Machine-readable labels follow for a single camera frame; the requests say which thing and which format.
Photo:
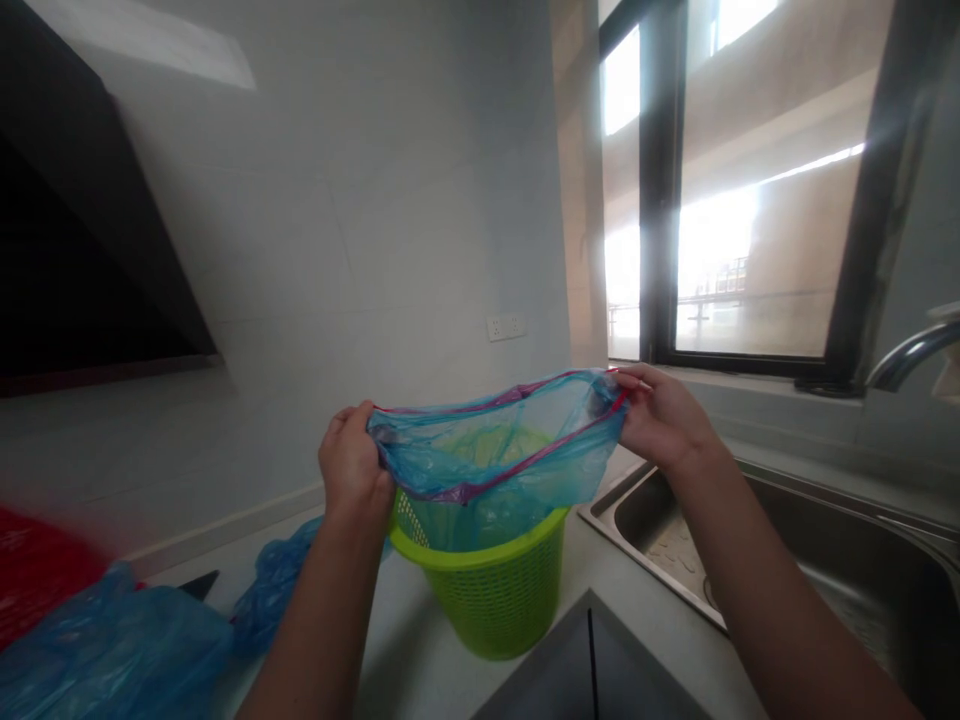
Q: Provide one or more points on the person's right fingers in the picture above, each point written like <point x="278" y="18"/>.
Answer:
<point x="631" y="420"/>

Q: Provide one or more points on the small crumpled blue plastic bag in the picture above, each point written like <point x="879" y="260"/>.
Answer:
<point x="274" y="585"/>

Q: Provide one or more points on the white wall socket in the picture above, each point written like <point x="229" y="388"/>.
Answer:
<point x="505" y="327"/>

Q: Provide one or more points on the person's left hand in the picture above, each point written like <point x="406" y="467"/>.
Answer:
<point x="349" y="472"/>

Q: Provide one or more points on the black range hood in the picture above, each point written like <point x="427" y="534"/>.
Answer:
<point x="82" y="247"/>

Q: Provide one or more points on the person's right thumb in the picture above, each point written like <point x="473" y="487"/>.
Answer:
<point x="636" y="375"/>

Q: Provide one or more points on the black framed window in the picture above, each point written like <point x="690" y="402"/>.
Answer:
<point x="750" y="187"/>

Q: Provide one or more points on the stainless steel sink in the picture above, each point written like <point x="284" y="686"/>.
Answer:
<point x="817" y="555"/>

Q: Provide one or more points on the black pointed object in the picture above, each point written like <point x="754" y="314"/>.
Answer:
<point x="199" y="585"/>

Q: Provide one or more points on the chrome faucet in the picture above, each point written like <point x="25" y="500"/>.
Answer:
<point x="904" y="352"/>

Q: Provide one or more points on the person's left fingers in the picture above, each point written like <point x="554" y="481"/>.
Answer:
<point x="384" y="474"/>

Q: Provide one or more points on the red flat object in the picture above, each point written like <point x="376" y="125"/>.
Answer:
<point x="41" y="577"/>

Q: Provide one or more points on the dark grey flat panel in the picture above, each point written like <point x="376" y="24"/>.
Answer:
<point x="592" y="667"/>

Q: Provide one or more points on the large crumpled blue plastic bag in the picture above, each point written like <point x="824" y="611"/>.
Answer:
<point x="112" y="652"/>

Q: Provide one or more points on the person's right hand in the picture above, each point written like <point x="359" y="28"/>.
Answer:
<point x="667" y="420"/>

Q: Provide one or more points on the green plastic mesh basket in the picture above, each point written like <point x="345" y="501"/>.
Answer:
<point x="491" y="592"/>

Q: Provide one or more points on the person's left thumb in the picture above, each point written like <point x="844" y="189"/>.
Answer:
<point x="357" y="415"/>

